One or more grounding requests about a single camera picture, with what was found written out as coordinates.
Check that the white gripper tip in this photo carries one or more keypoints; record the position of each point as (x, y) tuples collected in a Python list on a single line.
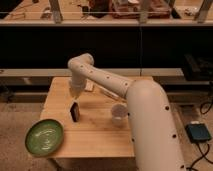
[(76, 89)]

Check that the black eraser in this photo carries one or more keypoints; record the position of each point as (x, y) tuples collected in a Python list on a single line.
[(75, 113)]

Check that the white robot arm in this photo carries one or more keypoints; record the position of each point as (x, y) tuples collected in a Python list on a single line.
[(153, 131)]

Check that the wooden table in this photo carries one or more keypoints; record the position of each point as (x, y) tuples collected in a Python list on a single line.
[(94, 135)]

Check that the green plate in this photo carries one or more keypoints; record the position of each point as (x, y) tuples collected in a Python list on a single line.
[(44, 137)]

